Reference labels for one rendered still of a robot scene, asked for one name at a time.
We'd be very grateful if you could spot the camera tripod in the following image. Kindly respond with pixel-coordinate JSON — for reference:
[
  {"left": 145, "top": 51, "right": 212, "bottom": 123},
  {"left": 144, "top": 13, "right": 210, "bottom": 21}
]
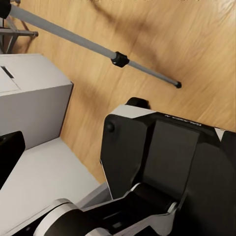
[{"left": 0, "top": 0, "right": 181, "bottom": 88}]

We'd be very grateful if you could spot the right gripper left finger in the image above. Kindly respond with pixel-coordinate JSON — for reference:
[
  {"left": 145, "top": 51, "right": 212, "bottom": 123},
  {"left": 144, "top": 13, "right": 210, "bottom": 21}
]
[{"left": 0, "top": 131, "right": 26, "bottom": 189}]

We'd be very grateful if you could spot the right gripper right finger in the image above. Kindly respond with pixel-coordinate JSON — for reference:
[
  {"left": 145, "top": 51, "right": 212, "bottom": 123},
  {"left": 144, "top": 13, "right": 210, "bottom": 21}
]
[{"left": 220, "top": 130, "right": 236, "bottom": 170}]

